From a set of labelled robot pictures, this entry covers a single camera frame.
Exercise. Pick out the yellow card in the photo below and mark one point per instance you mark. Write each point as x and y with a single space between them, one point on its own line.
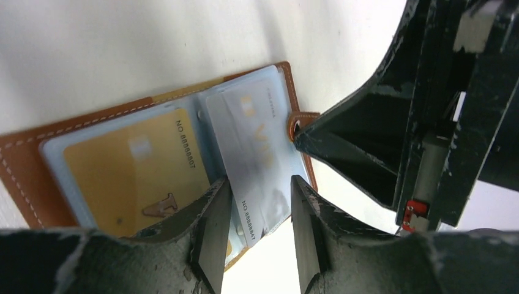
135 176

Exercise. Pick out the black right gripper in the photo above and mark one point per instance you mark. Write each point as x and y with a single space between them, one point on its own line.
462 124

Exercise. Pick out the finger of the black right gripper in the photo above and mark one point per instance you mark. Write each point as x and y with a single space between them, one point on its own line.
362 137

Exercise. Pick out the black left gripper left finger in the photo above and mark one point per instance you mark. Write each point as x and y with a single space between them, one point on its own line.
184 253

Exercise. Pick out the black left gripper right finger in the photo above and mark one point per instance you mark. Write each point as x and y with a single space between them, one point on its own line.
336 253

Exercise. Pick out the brown leather card holder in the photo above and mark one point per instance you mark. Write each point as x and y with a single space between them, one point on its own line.
214 159

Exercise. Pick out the silver VIP card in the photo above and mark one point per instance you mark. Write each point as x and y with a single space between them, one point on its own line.
249 121

